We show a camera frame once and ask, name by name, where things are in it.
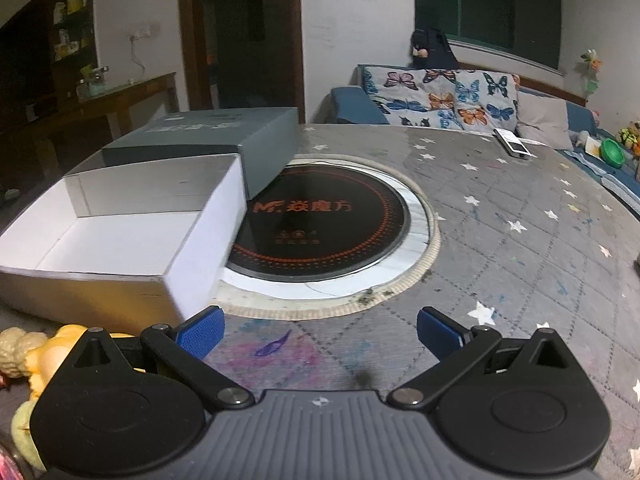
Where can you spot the yellow picture card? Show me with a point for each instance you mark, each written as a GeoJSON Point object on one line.
{"type": "Point", "coordinates": [593, 147]}

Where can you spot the wooden door frame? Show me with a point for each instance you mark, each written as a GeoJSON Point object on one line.
{"type": "Point", "coordinates": [190, 35]}

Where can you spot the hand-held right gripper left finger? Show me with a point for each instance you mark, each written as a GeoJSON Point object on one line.
{"type": "Point", "coordinates": [202, 332]}

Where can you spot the green plastic bowl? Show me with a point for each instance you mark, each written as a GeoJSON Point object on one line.
{"type": "Point", "coordinates": [614, 152]}

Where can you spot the black backpack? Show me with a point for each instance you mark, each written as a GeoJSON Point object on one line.
{"type": "Point", "coordinates": [435, 47]}

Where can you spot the grey cardboard box sleeve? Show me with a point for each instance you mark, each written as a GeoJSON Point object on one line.
{"type": "Point", "coordinates": [200, 135]}

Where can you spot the beige pillow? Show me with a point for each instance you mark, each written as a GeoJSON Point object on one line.
{"type": "Point", "coordinates": [545, 120]}

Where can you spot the dark wooden shelf cabinet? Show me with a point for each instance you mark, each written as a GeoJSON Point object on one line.
{"type": "Point", "coordinates": [30, 50]}

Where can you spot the round black induction cooktop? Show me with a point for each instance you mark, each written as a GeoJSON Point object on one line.
{"type": "Point", "coordinates": [325, 220]}

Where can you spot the wooden side table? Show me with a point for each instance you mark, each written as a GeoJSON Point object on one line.
{"type": "Point", "coordinates": [125, 92]}

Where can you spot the brown teddy bear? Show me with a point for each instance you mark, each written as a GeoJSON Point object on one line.
{"type": "Point", "coordinates": [629, 135]}

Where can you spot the white wall socket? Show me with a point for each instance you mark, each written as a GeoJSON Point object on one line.
{"type": "Point", "coordinates": [141, 33]}

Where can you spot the white cardboard box tray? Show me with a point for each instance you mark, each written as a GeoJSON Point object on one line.
{"type": "Point", "coordinates": [200, 260]}

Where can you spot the paper pinwheel flower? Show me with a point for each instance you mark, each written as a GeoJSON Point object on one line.
{"type": "Point", "coordinates": [592, 62]}

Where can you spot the dark green window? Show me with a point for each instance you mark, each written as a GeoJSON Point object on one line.
{"type": "Point", "coordinates": [480, 0]}

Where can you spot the glass jar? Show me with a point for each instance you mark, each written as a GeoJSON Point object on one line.
{"type": "Point", "coordinates": [92, 82]}

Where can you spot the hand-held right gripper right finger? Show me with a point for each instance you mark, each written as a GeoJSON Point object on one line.
{"type": "Point", "coordinates": [440, 332]}

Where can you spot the white plush toy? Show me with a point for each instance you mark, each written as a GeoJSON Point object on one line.
{"type": "Point", "coordinates": [582, 139]}

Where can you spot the white remote control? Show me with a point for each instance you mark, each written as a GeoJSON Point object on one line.
{"type": "Point", "coordinates": [511, 144]}

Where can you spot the blue sofa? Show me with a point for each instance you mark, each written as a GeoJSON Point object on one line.
{"type": "Point", "coordinates": [350, 102]}

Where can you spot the small butterfly print cushion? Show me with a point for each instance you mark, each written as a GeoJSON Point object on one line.
{"type": "Point", "coordinates": [490, 105]}

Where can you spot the large butterfly print cushion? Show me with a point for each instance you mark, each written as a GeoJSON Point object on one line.
{"type": "Point", "coordinates": [400, 95]}

